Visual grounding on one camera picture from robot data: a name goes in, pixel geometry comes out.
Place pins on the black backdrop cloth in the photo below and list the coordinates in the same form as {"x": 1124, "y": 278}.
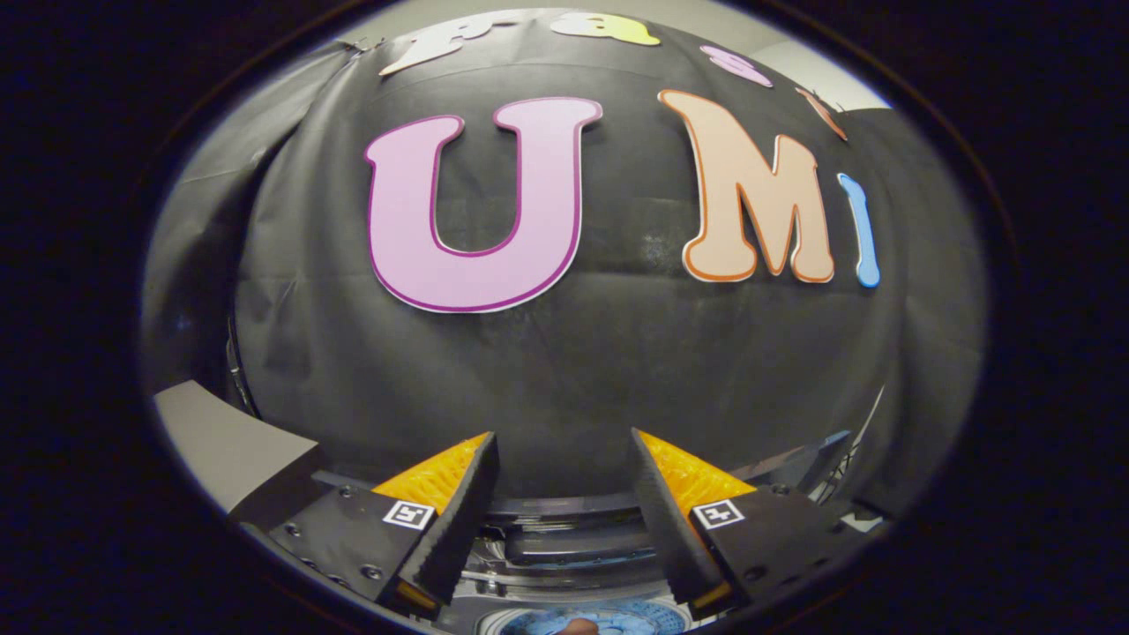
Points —
{"x": 617, "y": 370}

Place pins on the light blue garment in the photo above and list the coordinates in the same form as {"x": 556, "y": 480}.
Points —
{"x": 626, "y": 619}

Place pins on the beige and dark cabinet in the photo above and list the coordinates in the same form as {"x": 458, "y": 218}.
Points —
{"x": 220, "y": 441}

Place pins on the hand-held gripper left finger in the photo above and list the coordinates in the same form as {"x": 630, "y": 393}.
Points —
{"x": 459, "y": 529}

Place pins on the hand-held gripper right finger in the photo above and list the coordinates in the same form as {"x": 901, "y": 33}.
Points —
{"x": 670, "y": 529}

